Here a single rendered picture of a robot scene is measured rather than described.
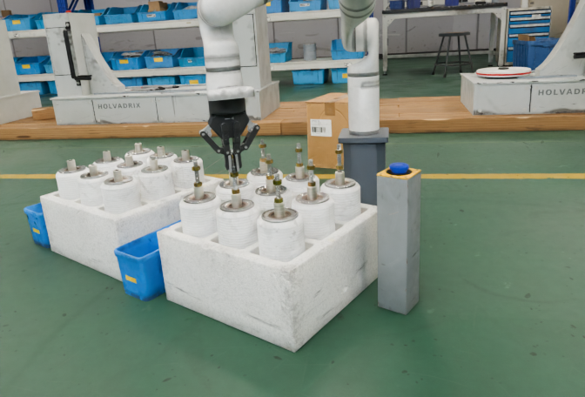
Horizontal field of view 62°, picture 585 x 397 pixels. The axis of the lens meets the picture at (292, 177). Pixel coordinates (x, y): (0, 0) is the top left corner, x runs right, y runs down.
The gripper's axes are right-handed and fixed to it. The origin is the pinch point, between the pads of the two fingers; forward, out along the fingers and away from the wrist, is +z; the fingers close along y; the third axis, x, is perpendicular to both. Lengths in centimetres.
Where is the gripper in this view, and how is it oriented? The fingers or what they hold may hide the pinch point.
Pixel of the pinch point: (232, 162)
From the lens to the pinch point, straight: 105.0
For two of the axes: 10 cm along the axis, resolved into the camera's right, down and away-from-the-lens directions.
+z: 0.6, 9.6, 2.9
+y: -9.5, 1.4, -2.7
